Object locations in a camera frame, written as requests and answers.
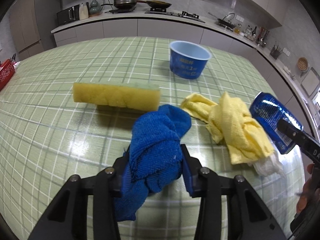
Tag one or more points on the yellow sponge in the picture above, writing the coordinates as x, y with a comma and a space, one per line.
141, 97

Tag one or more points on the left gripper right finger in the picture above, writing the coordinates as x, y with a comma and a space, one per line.
248, 216

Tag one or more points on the gas stove top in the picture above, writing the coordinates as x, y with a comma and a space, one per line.
182, 14

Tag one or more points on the blue crushed soda can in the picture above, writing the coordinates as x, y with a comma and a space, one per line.
268, 110

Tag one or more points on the blue microfiber cloth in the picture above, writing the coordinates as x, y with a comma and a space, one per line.
155, 157

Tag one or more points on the lidded black wok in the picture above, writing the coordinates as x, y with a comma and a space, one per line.
124, 4

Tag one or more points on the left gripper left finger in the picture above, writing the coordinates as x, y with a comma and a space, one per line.
66, 215

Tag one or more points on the white paper towel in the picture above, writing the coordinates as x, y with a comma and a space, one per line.
268, 166

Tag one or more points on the black frying pan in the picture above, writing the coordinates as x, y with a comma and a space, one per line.
156, 4

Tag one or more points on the green gourd vase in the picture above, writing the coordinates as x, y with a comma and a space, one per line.
94, 8

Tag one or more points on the blue paper cup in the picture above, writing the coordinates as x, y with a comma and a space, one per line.
187, 59

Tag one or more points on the person's right hand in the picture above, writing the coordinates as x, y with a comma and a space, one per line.
303, 199

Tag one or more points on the white cutting board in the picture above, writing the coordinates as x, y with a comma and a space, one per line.
310, 82

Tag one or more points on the black microwave oven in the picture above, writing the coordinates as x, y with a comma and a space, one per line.
68, 15

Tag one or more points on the white plastic jug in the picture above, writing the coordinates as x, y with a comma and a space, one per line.
83, 11

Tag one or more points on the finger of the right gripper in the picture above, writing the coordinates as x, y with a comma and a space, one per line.
307, 144

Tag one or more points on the red tissue box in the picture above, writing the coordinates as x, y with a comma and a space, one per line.
6, 72

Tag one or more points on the yellow cloth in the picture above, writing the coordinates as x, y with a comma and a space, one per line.
230, 121

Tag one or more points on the round woven trivet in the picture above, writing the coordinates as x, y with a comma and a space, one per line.
302, 64

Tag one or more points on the beige refrigerator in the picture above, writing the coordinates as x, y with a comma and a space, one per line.
24, 29

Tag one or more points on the utensil holder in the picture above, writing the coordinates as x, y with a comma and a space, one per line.
275, 52

